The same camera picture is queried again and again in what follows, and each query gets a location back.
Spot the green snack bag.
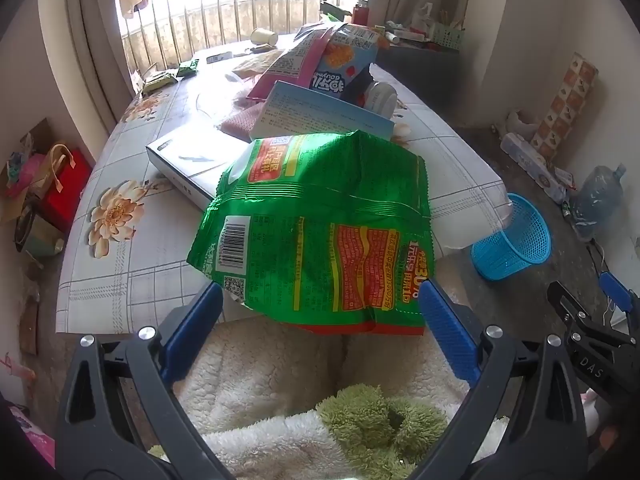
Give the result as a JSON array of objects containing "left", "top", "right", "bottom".
[{"left": 186, "top": 130, "right": 437, "bottom": 337}]

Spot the metal window railing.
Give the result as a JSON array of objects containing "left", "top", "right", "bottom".
[{"left": 120, "top": 0, "right": 371, "bottom": 73}]

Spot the floral tablecloth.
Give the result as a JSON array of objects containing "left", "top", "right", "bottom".
[{"left": 54, "top": 22, "right": 513, "bottom": 336}]

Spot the blue white snack bag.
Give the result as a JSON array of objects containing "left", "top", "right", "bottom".
[{"left": 307, "top": 24, "right": 391, "bottom": 106}]

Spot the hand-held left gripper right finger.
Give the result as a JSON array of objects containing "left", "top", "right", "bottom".
[{"left": 410, "top": 277, "right": 591, "bottom": 480}]

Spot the blue plastic basket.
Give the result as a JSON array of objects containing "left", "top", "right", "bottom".
[{"left": 470, "top": 192, "right": 552, "bottom": 281}]

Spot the tissue roll pack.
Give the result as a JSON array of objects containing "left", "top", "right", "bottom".
[{"left": 500, "top": 132, "right": 568, "bottom": 204}]

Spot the white green fleece clothing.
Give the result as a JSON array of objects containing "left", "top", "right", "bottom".
[{"left": 145, "top": 255, "right": 506, "bottom": 480}]

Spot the green plastic basket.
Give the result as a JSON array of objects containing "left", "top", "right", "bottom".
[{"left": 430, "top": 20, "right": 466, "bottom": 51}]

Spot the clutter of tubes and boxes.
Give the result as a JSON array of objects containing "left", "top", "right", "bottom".
[{"left": 385, "top": 20, "right": 431, "bottom": 45}]

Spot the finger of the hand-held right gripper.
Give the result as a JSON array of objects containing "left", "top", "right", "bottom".
[
  {"left": 600, "top": 271, "right": 640, "bottom": 326},
  {"left": 546, "top": 281, "right": 640, "bottom": 411}
]

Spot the grey cabinet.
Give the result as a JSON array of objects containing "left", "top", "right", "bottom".
[{"left": 370, "top": 42, "right": 463, "bottom": 128}]

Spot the pink snack bag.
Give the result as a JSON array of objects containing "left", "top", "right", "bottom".
[{"left": 248, "top": 27, "right": 335, "bottom": 102}]

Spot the red gift bag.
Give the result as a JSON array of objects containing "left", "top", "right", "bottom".
[{"left": 42, "top": 144, "right": 93, "bottom": 233}]

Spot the large clear water jug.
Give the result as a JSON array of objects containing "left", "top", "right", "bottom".
[{"left": 570, "top": 162, "right": 627, "bottom": 241}]

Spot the pale yellow snack bag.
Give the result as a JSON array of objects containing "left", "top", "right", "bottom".
[{"left": 232, "top": 49, "right": 288, "bottom": 79}]

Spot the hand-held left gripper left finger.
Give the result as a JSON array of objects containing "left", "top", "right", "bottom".
[{"left": 54, "top": 280, "right": 236, "bottom": 480}]

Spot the pink mesh foam pad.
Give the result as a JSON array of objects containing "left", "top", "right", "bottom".
[{"left": 220, "top": 102, "right": 271, "bottom": 143}]

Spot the white plastic bag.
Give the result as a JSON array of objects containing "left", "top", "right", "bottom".
[
  {"left": 505, "top": 109, "right": 541, "bottom": 142},
  {"left": 414, "top": 2, "right": 436, "bottom": 31}
]

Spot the white plastic bottle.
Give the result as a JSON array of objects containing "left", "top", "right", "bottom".
[{"left": 362, "top": 80, "right": 399, "bottom": 116}]

